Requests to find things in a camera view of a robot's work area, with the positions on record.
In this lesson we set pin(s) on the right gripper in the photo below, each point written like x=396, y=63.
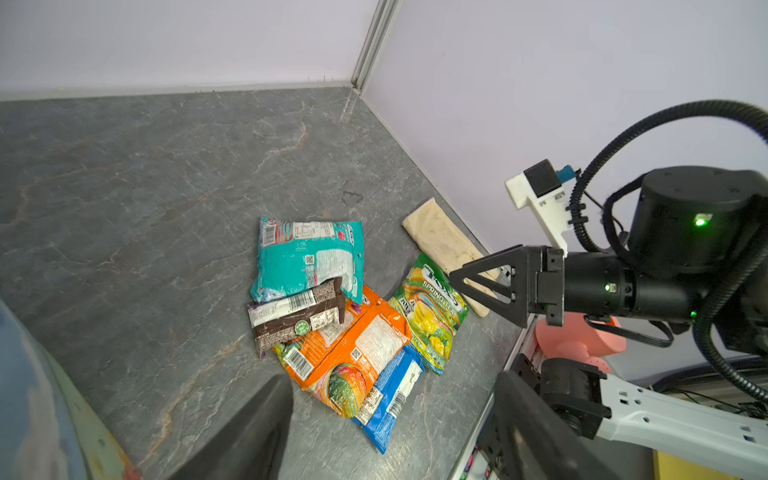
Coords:
x=500, y=282

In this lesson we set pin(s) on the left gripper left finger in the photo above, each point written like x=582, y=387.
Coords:
x=253, y=442

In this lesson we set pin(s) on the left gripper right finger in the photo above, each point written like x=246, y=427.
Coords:
x=529, y=441

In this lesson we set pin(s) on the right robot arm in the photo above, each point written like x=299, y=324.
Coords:
x=688, y=253

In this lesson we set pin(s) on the yellow green spring tea bag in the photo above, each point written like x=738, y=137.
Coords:
x=433, y=309

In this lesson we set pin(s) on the orange candy bag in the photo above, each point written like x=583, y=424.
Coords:
x=340, y=363

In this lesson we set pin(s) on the teal candy bag right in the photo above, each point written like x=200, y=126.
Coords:
x=294, y=256

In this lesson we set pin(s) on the white paper bag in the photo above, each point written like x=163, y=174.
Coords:
x=48, y=429

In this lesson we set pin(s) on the cream cloth glove right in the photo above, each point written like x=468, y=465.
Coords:
x=439, y=237

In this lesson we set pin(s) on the pink watering can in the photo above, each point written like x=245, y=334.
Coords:
x=578, y=341

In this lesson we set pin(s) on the brown chocolate bar wrapper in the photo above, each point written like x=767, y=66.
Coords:
x=295, y=316

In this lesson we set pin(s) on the blue snack packet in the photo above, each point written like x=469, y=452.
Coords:
x=384, y=403

